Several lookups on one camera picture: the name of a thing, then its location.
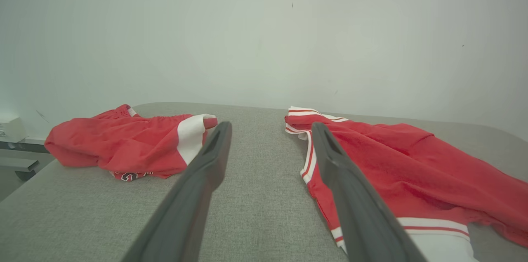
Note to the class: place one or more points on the red shorts with white panels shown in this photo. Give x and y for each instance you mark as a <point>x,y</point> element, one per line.
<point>123,146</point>

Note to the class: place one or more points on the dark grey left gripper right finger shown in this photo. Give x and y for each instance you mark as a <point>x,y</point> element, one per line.
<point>363,220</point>

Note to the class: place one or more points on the red jersey with white stripes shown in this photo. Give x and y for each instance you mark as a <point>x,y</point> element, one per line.
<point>412,163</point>

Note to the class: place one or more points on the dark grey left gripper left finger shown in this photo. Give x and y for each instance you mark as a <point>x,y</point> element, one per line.
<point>185,212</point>

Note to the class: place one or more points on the white box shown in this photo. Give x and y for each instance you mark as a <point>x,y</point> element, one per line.
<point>12,130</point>

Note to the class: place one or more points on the grey metal cart frame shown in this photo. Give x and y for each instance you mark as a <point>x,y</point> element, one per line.
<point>16,164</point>

